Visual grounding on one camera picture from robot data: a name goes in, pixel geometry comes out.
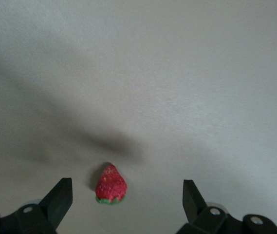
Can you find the small red strawberry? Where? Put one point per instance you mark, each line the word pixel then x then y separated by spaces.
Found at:
pixel 111 187

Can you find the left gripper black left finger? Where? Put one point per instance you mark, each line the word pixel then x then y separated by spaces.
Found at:
pixel 55 202

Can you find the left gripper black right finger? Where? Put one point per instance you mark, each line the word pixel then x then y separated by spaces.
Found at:
pixel 194 202

